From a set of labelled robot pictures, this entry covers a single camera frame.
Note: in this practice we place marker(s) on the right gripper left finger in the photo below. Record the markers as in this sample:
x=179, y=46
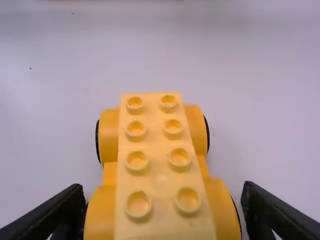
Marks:
x=37, y=222

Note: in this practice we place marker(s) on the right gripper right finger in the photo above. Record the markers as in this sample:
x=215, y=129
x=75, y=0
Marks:
x=280, y=220

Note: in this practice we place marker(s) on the yellow toy car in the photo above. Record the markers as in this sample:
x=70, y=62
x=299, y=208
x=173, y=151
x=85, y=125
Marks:
x=160, y=175

